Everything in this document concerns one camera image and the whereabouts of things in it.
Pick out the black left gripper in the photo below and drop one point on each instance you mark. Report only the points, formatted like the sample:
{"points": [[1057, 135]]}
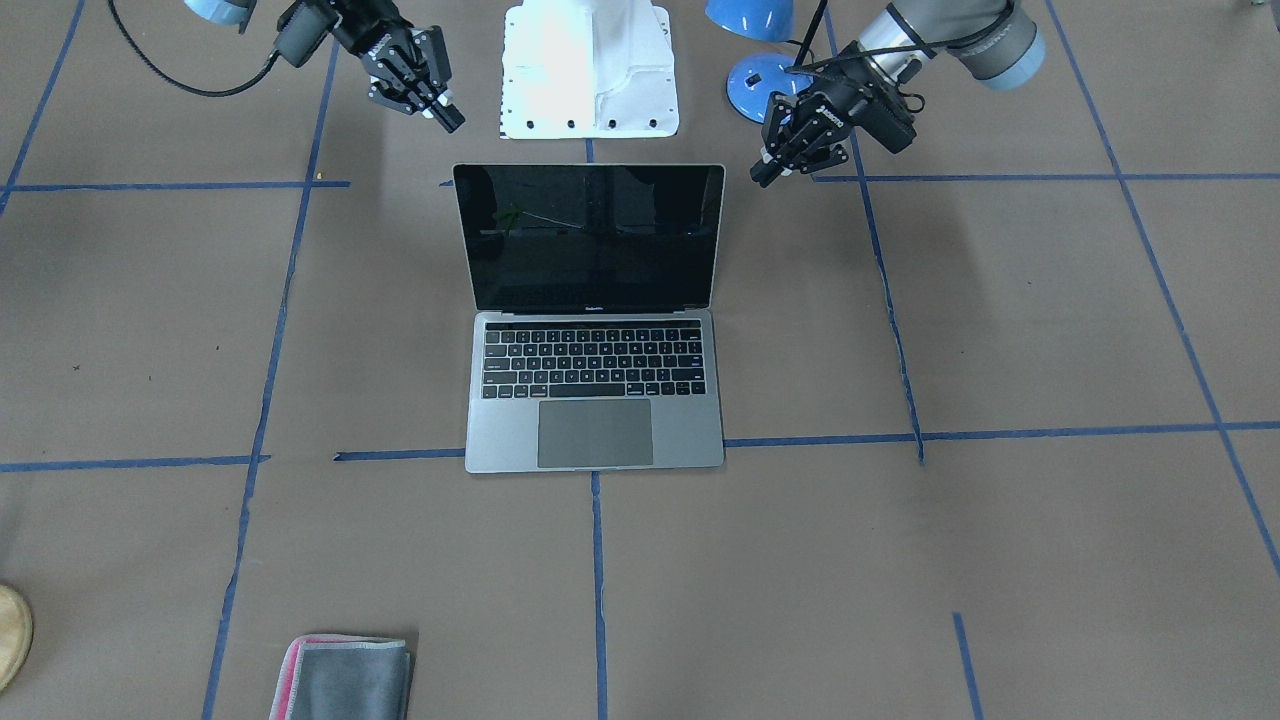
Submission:
{"points": [[838, 101]]}

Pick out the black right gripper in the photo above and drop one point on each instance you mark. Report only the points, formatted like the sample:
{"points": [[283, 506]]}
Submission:
{"points": [[352, 27]]}

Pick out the grey laptop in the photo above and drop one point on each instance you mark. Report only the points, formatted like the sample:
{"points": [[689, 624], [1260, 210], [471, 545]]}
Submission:
{"points": [[593, 340]]}

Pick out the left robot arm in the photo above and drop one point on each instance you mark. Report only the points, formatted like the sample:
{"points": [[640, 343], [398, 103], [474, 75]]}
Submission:
{"points": [[996, 41]]}

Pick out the blue desk lamp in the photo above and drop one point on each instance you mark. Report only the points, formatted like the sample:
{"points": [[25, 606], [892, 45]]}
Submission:
{"points": [[754, 79]]}

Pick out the grey and pink folded cloth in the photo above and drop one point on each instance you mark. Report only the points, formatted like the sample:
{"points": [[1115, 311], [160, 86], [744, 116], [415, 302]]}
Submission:
{"points": [[336, 676]]}

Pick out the wooden mug tree stand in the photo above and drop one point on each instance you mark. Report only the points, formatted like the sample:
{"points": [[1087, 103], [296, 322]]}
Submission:
{"points": [[17, 632]]}

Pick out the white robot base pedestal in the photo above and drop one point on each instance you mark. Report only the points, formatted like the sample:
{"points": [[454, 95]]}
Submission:
{"points": [[588, 69]]}

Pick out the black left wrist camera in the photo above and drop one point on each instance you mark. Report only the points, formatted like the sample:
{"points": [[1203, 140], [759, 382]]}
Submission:
{"points": [[887, 120]]}

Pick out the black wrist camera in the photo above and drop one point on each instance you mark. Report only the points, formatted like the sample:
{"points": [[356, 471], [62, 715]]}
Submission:
{"points": [[301, 28], [887, 120]]}

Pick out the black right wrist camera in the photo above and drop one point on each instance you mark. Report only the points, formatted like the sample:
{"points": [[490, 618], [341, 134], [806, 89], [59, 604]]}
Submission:
{"points": [[301, 28]]}

